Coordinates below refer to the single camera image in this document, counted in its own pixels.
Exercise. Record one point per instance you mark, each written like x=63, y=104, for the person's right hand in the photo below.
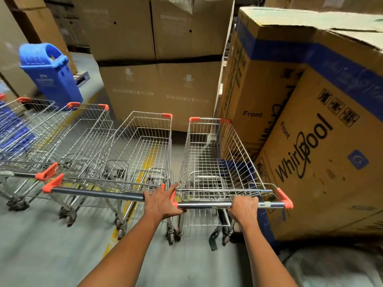
x=244, y=212

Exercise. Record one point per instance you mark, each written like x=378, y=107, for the brown plain cardboard box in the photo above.
x=48, y=29

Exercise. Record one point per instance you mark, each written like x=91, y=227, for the flat low cardboard box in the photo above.
x=293, y=2

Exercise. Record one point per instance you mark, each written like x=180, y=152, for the person's left hand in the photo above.
x=160, y=206

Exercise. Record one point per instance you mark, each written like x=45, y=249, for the person's right forearm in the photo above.
x=266, y=260

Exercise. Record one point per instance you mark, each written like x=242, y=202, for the wooden pallet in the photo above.
x=81, y=78

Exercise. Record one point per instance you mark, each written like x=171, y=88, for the stack of blue plastic crates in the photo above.
x=13, y=131

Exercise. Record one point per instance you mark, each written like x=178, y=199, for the person's left forearm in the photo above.
x=122, y=254

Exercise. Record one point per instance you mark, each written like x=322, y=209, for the blue plastic trash bin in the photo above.
x=54, y=83

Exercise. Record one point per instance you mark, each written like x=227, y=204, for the pale tall cardboard box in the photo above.
x=13, y=50

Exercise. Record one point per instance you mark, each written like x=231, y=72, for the large white woven sack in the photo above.
x=335, y=269

